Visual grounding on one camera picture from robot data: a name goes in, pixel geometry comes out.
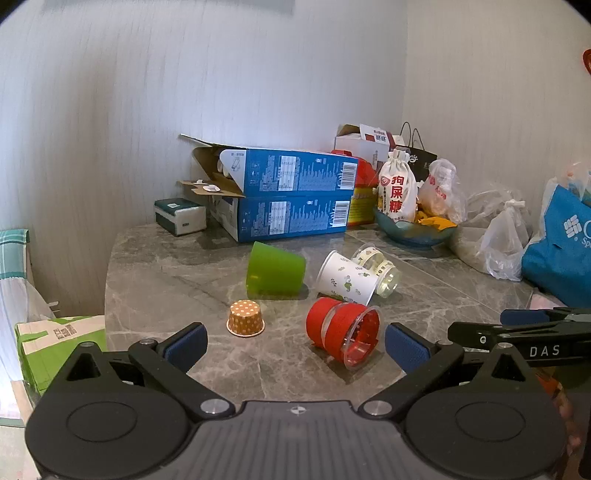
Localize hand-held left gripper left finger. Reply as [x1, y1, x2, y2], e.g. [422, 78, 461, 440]
[55, 322, 237, 421]

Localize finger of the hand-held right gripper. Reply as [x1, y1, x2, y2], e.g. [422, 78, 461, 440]
[500, 308, 591, 326]
[447, 320, 591, 347]

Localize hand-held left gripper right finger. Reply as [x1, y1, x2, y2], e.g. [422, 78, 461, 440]
[359, 322, 540, 419]

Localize red clear plastic cup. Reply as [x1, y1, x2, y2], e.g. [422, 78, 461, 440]
[305, 297, 382, 371]

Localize orange polka dot paper cup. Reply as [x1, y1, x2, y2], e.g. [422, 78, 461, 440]
[226, 299, 266, 337]

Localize clear plastic cup with label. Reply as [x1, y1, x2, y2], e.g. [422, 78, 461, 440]
[351, 242, 402, 297]

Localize white leaf print paper cup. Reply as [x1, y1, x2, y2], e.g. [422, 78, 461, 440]
[316, 250, 378, 306]

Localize green plastic cup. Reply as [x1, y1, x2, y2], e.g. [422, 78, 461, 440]
[246, 241, 307, 300]

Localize person's right hand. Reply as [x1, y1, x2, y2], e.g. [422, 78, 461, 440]
[556, 390, 583, 455]

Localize clear knotted plastic bag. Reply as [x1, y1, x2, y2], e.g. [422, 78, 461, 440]
[451, 184, 543, 281]

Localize blue shopping bag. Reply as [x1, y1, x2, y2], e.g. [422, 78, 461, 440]
[522, 162, 591, 309]

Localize teal ceramic bowl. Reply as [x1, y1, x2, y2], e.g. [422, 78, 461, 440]
[373, 207, 461, 245]

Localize green tissue pack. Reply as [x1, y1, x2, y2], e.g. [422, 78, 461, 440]
[154, 198, 207, 237]

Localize green and white carton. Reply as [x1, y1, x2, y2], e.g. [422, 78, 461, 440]
[15, 316, 107, 397]

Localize clear plastic bag with snacks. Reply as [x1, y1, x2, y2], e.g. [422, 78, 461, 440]
[417, 158, 467, 224]

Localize yellow and red box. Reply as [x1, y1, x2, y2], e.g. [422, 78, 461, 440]
[346, 186, 380, 225]

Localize blue cardboard box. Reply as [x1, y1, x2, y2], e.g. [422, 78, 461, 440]
[203, 191, 354, 243]

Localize black paper bag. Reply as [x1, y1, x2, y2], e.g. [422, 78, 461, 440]
[393, 122, 438, 184]

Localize teal plaid chair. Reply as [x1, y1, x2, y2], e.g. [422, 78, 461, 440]
[0, 228, 34, 283]

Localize blue cardboard box open flaps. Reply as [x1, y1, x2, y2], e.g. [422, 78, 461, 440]
[179, 134, 360, 198]

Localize red and white carton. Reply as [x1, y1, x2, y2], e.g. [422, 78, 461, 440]
[334, 123, 402, 162]

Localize white drawstring pouch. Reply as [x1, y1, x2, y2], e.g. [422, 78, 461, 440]
[376, 148, 420, 223]

